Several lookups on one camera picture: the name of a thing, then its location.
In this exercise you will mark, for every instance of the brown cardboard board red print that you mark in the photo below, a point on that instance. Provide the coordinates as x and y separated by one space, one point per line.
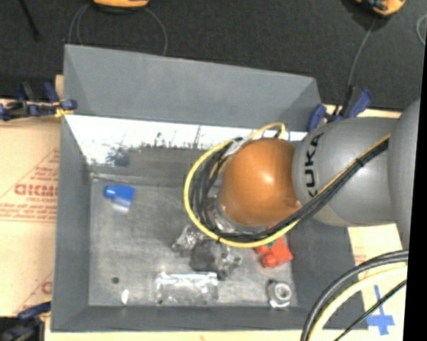
16 246

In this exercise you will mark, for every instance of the red plastic toy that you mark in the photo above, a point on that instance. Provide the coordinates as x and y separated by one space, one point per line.
277 253

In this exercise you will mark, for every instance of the small white piece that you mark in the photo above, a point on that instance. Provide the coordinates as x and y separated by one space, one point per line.
125 296

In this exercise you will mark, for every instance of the clear plastic bottle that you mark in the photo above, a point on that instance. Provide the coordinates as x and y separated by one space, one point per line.
186 287

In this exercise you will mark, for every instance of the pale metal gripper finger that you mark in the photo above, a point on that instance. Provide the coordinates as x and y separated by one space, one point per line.
231 262
185 239

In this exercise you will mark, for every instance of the grey metal bin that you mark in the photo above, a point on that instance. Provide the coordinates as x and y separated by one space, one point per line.
161 88

